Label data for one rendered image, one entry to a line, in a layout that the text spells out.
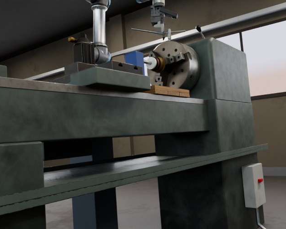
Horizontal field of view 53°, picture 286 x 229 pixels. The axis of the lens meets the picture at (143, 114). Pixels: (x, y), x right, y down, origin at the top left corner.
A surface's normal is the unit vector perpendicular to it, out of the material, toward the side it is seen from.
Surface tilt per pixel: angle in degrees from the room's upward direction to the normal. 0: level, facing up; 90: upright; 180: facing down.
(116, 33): 90
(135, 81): 90
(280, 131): 90
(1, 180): 90
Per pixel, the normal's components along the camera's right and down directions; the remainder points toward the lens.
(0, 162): 0.76, -0.11
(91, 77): -0.65, -0.01
